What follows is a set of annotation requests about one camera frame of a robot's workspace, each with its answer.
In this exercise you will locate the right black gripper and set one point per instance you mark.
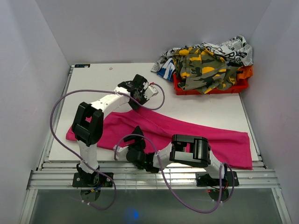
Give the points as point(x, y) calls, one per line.
point(139, 141)

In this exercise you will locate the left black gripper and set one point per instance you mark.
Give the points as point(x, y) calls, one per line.
point(143, 100)

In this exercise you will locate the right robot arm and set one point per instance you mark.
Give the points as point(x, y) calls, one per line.
point(185, 149)

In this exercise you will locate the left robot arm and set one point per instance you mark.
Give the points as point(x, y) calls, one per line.
point(89, 121)

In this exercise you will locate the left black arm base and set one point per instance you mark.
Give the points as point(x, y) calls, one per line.
point(99, 181)

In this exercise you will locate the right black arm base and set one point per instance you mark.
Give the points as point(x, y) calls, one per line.
point(231, 179)

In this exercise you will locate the camouflage trousers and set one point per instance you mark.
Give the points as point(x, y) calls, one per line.
point(201, 70)

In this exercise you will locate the black white print trousers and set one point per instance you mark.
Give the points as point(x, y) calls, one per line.
point(236, 51)

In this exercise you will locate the blue white garment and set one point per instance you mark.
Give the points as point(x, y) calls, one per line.
point(167, 70)

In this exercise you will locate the dark label sticker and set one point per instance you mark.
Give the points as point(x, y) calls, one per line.
point(82, 65)

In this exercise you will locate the red plastic bin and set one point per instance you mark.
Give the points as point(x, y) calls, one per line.
point(240, 86)

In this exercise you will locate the orange garment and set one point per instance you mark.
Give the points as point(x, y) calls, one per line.
point(244, 72)

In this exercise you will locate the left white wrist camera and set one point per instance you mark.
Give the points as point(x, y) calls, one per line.
point(150, 91)

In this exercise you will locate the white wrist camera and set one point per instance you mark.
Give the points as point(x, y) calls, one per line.
point(150, 91)
point(120, 151)

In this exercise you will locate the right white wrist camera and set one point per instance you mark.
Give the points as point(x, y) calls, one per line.
point(120, 151)

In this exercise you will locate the aluminium rail frame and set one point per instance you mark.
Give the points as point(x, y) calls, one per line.
point(258, 194)

